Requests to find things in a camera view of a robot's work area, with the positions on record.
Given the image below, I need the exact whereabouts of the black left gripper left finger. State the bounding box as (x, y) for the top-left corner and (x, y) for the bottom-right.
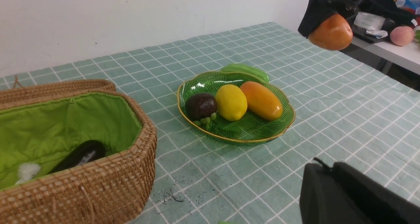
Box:
(299, 164), (365, 224)

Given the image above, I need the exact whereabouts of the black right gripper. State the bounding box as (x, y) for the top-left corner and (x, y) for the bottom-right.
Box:
(298, 0), (363, 38)

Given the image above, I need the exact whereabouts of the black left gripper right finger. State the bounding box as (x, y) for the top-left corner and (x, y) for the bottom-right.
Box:
(332, 162), (419, 224)

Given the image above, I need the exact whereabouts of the brown potato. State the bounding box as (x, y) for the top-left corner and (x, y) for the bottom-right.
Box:
(308, 14), (353, 51)

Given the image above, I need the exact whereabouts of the light green cucumber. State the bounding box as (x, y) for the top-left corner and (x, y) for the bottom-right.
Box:
(220, 64), (269, 83)

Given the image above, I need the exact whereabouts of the orange yellow mango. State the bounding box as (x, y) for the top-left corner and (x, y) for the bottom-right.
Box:
(240, 81), (283, 121)

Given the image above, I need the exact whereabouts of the yellow lemon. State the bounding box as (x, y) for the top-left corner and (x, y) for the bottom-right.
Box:
(215, 84), (247, 121)

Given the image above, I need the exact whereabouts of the dark purple mangosteen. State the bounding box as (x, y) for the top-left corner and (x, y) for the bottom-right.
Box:
(185, 93), (218, 124)

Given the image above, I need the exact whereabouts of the purple eggplant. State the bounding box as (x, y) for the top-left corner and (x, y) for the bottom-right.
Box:
(48, 139), (106, 174)

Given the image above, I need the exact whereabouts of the clear plastic container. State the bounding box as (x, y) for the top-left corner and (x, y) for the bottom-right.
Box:
(353, 11), (386, 30)

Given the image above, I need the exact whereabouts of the black bag on side table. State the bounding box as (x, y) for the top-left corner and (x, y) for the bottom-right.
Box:
(358, 0), (416, 26)

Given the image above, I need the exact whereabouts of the pink peach on side table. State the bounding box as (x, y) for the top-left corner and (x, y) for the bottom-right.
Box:
(389, 26), (415, 47)

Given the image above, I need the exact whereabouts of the green checkered tablecloth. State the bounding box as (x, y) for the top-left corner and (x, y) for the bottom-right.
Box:
(1, 23), (420, 224)

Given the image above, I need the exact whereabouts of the green foam cube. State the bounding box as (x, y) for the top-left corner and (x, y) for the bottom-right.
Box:
(219, 221), (235, 224)

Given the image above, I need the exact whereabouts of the green leaf-shaped glass plate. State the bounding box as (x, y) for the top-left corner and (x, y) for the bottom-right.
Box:
(177, 71), (296, 145)

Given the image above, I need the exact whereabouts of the white side table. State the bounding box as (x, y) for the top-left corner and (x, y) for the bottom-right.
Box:
(351, 37), (420, 75)

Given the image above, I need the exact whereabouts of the woven wicker basket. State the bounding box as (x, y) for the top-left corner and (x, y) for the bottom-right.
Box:
(1, 89), (157, 224)

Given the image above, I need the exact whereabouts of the green fabric basket lining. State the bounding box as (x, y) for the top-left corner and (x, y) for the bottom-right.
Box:
(0, 92), (143, 189)

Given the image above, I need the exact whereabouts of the white fluff in basket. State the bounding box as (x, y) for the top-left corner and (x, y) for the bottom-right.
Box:
(15, 163), (41, 185)

